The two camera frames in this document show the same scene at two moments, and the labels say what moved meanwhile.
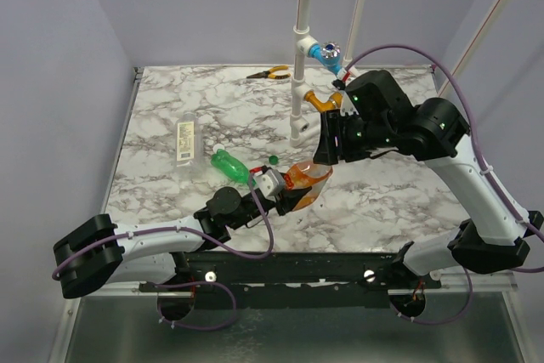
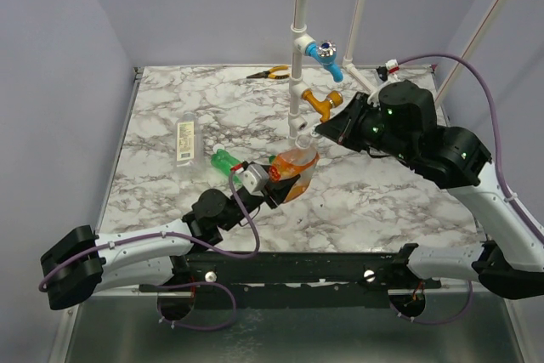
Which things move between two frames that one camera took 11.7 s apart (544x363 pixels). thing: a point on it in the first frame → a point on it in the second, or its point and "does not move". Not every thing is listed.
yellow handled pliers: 269,74 does not move
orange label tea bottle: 307,174 → 296,161
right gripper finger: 327,151 → 341,127
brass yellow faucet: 335,101 does not move
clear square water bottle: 188,141 does not move
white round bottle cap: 218,146 does not move
